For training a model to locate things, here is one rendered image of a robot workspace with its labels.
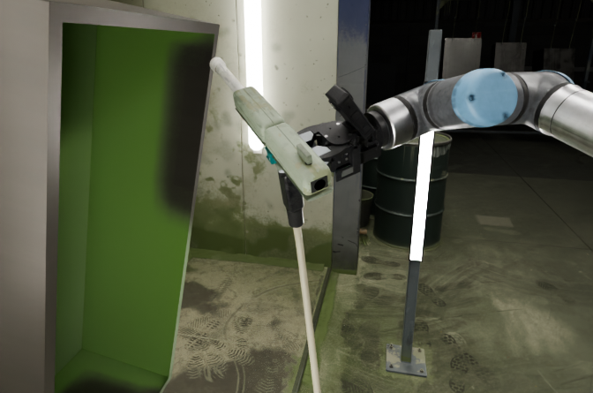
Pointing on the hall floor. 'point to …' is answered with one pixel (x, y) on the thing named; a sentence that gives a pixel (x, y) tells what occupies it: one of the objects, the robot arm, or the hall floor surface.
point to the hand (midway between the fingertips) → (281, 158)
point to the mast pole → (412, 260)
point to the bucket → (365, 207)
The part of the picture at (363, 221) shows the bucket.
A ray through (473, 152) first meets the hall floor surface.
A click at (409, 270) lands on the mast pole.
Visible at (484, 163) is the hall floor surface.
